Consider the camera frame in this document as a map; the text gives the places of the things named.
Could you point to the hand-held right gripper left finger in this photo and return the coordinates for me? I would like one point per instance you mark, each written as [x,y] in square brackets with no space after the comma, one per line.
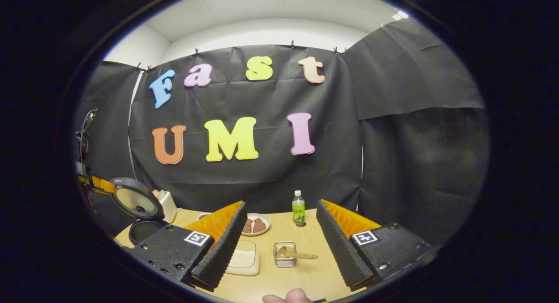
[222,250]

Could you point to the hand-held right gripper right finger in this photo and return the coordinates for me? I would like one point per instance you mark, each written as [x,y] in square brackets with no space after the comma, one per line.
[343,255]

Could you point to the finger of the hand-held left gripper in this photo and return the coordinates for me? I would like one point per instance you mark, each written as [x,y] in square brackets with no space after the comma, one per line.
[105,185]

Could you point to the clear rice container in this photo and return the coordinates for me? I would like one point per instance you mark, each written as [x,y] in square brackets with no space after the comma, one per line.
[246,261]

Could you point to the dark grey rice cooker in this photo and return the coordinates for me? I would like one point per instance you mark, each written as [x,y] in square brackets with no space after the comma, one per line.
[135,202]

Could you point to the wooden spoon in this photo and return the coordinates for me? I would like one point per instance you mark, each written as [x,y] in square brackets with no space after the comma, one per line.
[305,256]

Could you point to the clear square chopstick holder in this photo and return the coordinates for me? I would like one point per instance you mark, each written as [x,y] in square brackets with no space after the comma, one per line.
[284,263]

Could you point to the white utensil holder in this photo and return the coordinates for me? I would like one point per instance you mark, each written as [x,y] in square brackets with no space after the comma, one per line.
[168,204]

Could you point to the brown meat piece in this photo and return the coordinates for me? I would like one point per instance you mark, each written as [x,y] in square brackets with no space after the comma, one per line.
[259,225]
[248,226]

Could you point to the white round plate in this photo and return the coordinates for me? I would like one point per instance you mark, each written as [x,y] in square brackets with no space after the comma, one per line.
[266,224]

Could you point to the green drink bottle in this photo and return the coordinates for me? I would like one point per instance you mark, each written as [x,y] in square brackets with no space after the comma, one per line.
[298,211]

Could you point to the black backdrop cloth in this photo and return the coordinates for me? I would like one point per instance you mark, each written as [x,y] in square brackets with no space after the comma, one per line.
[393,163]

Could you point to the small ceiling light panel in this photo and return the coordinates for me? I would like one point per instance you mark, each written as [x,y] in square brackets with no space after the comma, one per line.
[399,15]

